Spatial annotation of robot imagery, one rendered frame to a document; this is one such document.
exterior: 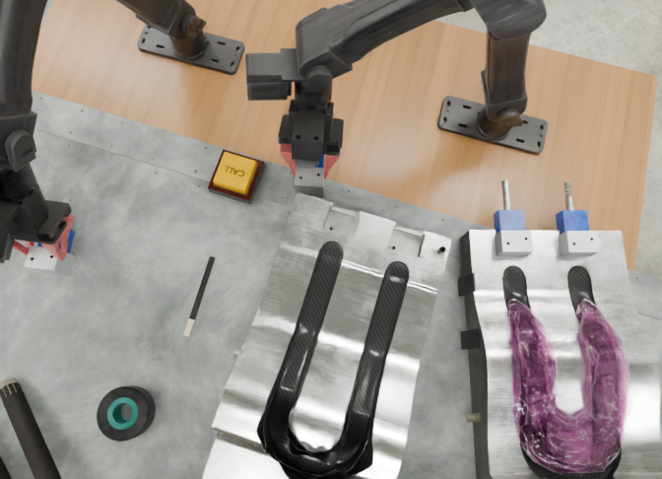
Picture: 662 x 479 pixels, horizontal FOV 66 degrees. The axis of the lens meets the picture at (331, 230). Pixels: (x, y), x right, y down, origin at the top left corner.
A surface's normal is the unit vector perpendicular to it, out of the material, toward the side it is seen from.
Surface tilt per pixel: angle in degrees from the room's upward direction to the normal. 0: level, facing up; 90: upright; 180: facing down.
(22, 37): 88
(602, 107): 0
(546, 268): 0
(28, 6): 92
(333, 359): 25
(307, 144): 60
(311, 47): 36
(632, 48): 0
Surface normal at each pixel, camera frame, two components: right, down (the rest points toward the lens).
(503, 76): 0.03, 0.97
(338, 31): -0.57, -0.17
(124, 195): 0.03, -0.25
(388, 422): 0.14, -0.60
